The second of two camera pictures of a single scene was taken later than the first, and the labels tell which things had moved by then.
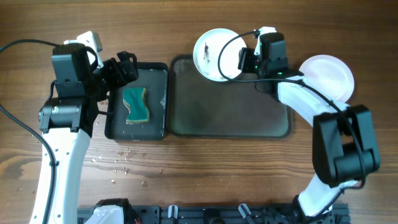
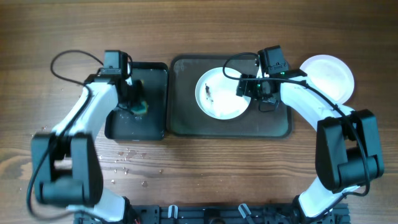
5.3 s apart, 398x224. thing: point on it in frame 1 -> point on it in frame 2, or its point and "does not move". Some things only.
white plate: (206, 51) -> (216, 94)
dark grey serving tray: (198, 107) does not move
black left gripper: (116, 71) -> (134, 94)
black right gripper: (246, 60) -> (244, 86)
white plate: (331, 74) does not move
